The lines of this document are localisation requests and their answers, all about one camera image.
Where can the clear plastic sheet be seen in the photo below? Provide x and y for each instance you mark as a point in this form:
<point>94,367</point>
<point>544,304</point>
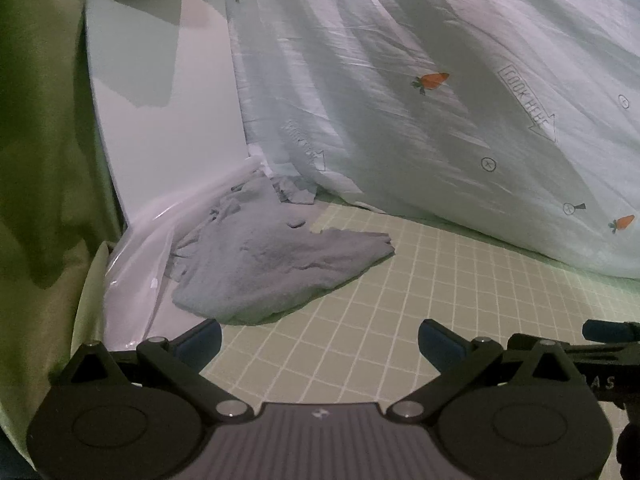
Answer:
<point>140,260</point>

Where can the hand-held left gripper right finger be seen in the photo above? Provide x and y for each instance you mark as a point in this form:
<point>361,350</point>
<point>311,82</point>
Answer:
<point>440,342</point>

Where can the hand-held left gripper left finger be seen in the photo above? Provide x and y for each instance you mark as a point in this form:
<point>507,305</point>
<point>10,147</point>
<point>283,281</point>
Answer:
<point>200,342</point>

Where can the green curtain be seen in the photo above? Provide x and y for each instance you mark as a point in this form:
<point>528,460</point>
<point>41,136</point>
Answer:
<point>40,160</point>

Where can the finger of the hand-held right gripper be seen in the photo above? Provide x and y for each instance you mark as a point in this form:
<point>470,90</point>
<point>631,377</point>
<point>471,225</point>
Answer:
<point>610,331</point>

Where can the carrot print duvet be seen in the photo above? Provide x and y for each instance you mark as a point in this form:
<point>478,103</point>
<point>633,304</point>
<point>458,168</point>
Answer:
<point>400,110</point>

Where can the white headboard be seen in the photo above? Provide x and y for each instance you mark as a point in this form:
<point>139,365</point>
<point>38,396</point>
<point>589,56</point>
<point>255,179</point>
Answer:
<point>165,150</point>

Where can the grey zip hoodie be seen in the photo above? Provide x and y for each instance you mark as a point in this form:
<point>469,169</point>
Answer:
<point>280,265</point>

